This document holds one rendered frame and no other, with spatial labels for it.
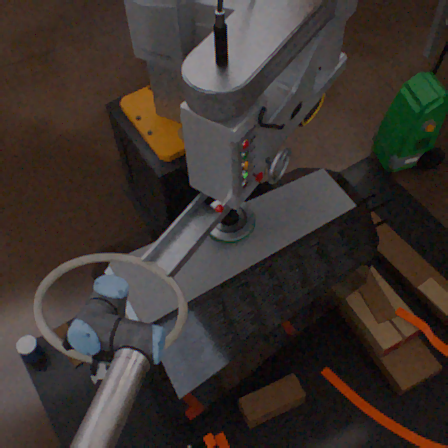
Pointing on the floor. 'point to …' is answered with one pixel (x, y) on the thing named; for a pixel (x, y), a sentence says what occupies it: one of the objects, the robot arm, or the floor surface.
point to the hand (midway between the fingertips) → (95, 372)
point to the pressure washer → (413, 124)
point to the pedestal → (150, 173)
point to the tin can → (32, 352)
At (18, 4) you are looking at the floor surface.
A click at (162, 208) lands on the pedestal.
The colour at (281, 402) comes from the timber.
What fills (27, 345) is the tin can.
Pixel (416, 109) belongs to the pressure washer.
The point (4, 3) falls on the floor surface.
